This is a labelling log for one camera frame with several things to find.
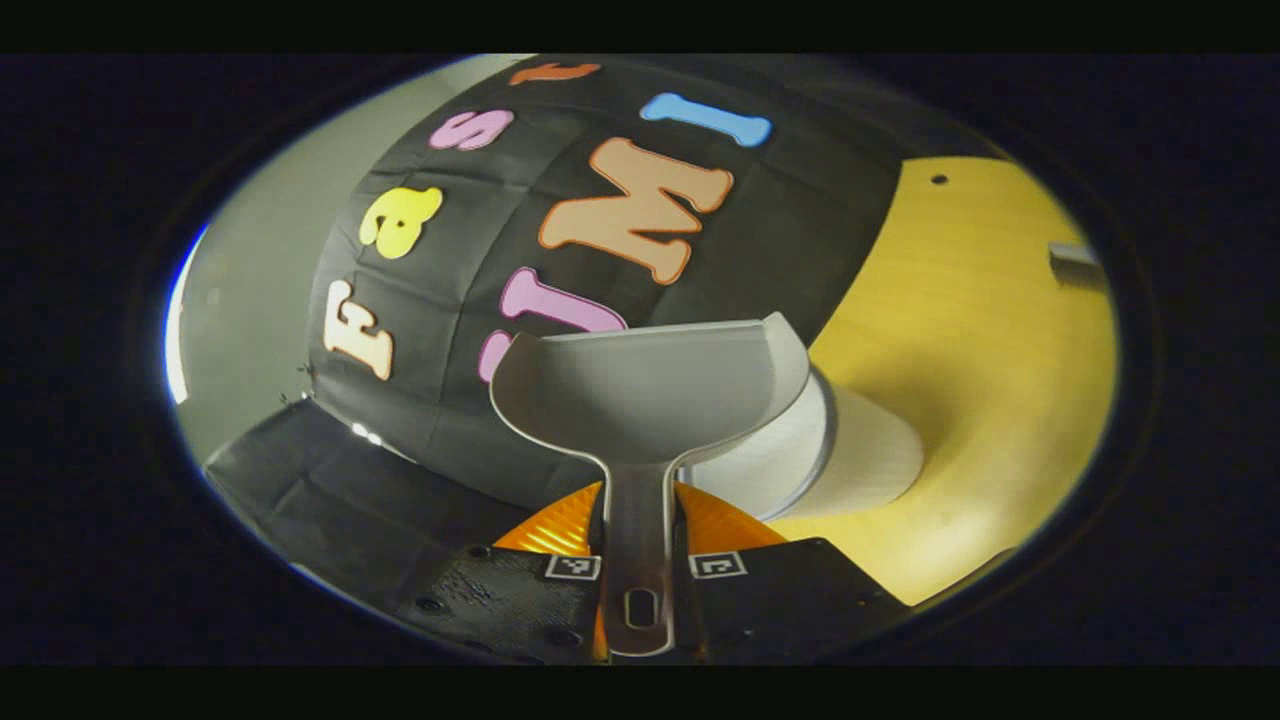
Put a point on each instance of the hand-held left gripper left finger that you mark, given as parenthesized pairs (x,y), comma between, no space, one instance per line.
(500,600)

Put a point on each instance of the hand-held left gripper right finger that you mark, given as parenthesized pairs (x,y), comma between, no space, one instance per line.
(780,600)

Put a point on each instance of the white ribbed garbage bin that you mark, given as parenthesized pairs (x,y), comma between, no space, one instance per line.
(860,460)

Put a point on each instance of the black backdrop cloth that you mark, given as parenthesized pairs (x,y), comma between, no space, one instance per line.
(480,260)

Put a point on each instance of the grey plastic dustpan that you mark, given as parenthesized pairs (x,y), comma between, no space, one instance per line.
(650,400)

